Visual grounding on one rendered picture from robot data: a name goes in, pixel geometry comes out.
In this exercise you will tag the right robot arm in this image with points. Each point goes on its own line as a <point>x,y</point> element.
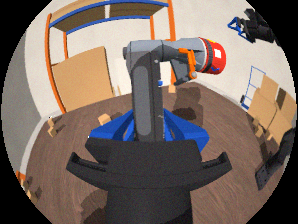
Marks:
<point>286,144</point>

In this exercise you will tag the small tan block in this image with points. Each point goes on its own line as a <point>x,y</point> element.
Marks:
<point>256,121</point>
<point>51,123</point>
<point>258,131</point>
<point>104,119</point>
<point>32,196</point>
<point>52,131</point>
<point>171,89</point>
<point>24,184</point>
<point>268,134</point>

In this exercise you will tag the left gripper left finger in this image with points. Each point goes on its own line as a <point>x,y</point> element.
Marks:
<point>116,128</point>

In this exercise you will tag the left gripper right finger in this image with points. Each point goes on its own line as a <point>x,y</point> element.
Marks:
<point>183,130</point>

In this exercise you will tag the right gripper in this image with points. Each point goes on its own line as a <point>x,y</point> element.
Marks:
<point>251,33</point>

